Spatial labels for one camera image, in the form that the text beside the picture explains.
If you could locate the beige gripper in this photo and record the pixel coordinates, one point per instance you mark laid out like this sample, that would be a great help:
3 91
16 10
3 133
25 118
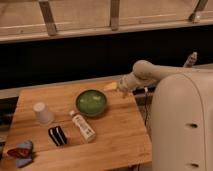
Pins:
126 84

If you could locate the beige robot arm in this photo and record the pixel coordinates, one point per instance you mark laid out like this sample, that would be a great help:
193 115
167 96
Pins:
181 114

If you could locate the green bowl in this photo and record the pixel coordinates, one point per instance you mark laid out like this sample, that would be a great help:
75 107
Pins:
91 103

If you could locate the white plastic bottle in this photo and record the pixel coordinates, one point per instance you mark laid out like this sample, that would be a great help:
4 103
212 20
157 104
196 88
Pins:
85 129

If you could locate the small clear glass bottle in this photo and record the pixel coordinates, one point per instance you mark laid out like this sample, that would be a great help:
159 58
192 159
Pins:
191 60

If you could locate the blue and red cloth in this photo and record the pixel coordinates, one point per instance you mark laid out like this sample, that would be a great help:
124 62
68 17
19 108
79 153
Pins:
22 153

